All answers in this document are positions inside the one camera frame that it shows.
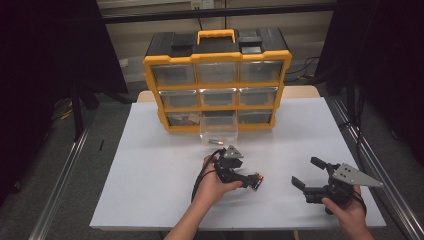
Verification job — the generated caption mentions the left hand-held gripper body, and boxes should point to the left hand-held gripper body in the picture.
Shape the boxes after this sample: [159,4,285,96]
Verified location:
[213,144,245,184]

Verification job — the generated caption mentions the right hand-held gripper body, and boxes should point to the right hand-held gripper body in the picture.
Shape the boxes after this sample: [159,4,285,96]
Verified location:
[303,162,385,207]

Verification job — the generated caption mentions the transparent plastic drawer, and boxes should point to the transparent plastic drawer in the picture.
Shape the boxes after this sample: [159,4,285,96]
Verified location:
[165,111,202,128]
[199,111,239,146]

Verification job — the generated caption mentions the yellow black drawer organizer cabinet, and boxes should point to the yellow black drawer organizer cabinet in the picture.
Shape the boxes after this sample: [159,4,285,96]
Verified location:
[143,28,293,133]

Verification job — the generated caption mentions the person's left hand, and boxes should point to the person's left hand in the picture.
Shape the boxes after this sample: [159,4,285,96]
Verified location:
[192,154,244,209]

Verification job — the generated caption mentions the person's right hand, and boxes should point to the person's right hand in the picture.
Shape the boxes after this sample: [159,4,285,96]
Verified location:
[321,185,369,234]

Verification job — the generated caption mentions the black metal stand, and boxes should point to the black metal stand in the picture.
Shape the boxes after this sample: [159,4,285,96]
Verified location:
[68,78,101,143]
[344,66,364,134]

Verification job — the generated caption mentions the white table cover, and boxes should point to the white table cover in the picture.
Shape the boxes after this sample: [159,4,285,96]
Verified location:
[89,96,387,232]

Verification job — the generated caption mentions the set of clear organizer drawers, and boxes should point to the set of clear organizer drawers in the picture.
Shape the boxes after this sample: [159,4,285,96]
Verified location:
[151,60,284,125]

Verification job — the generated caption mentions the black curtain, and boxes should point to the black curtain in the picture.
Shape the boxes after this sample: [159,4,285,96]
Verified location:
[314,0,424,168]
[0,0,130,208]

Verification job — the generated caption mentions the black horizontal bar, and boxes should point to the black horizontal bar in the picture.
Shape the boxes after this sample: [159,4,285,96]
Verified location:
[100,2,337,25]

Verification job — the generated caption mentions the metal floor rail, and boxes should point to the metal floor rail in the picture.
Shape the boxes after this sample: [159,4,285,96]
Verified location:
[29,126,92,240]
[328,96,424,240]

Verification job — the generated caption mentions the black floor cables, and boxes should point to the black floor cables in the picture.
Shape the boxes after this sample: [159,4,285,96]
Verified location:
[285,55,323,85]

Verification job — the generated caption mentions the white wall socket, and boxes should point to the white wall socket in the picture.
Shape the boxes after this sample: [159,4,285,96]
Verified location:
[190,0,215,10]

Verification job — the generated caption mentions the yellow floor cable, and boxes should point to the yellow floor cable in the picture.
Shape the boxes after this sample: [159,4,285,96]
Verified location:
[51,99,74,122]

